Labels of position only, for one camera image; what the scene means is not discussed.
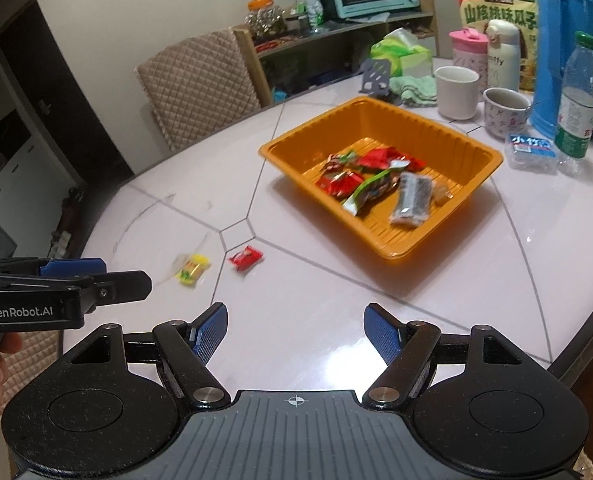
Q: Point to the white mug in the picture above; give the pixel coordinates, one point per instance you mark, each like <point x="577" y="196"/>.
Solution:
<point x="457" y="92"/>

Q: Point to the small red candy packet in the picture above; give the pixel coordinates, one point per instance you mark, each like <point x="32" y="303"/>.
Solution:
<point x="246" y="258"/>

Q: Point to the pink lid cup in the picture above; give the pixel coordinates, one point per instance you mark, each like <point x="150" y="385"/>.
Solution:
<point x="470" y="50"/>

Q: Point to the blue tissue packet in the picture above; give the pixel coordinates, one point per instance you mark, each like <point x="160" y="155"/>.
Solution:
<point x="530" y="153"/>

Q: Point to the green cap water bottle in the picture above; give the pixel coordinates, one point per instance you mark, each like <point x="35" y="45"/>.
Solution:
<point x="575" y="116"/>

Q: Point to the silver green snack bag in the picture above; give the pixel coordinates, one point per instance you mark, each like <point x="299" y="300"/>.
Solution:
<point x="374" y="188"/>

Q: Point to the grey phone stand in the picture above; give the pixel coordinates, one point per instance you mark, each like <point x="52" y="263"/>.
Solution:
<point x="376" y="77"/>

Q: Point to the dark red candy wrapper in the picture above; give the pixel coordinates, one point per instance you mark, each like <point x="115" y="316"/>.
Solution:
<point x="339" y="162"/>

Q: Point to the green cloth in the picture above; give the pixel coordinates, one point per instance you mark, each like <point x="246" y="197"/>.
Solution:
<point x="415" y="91"/>

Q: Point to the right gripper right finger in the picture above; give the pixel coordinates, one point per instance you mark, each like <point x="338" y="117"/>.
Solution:
<point x="407" y="351"/>

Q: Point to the large red jujube snack packet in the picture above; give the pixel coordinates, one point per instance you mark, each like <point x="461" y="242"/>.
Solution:
<point x="340" y="185"/>

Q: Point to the sunflower seed bag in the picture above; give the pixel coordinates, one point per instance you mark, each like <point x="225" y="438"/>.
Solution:
<point x="476" y="14"/>

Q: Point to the clear dark snack bar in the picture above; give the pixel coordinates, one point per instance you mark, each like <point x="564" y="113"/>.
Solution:
<point x="414" y="200"/>

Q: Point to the orange lid glass jar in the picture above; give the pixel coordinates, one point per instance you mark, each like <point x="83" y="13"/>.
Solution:
<point x="265" y="20"/>

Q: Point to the wooden shelf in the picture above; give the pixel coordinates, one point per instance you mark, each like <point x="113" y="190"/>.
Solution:
<point x="295" y="64"/>

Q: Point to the yellow green candy packet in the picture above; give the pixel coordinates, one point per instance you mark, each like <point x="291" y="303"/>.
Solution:
<point x="188" y="269"/>

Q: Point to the red square snack packet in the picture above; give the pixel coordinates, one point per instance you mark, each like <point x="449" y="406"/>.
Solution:
<point x="379" y="159"/>

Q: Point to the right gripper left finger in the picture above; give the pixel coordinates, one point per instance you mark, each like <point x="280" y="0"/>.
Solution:
<point x="185" y="348"/>

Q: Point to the white miffy flask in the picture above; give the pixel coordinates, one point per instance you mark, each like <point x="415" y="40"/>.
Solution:
<point x="503" y="55"/>

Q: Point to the green tissue pack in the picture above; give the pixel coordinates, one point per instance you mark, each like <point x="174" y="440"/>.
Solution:
<point x="404" y="53"/>

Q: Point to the beige quilted chair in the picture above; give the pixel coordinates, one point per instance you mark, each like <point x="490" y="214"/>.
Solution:
<point x="197" y="87"/>

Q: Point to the blue thermos jug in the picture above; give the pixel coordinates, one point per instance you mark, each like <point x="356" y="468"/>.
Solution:
<point x="557" y="21"/>

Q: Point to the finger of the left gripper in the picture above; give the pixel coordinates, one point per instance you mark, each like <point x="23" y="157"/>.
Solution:
<point x="52" y="267"/>
<point x="108" y="288"/>

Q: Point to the clear amber candy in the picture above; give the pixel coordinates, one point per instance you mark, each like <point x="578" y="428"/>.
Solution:
<point x="441" y="194"/>

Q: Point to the orange plastic tray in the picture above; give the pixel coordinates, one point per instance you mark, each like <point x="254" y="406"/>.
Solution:
<point x="361" y="125"/>

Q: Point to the patterned white cup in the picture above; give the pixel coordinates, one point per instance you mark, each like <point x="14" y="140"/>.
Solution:
<point x="506" y="112"/>

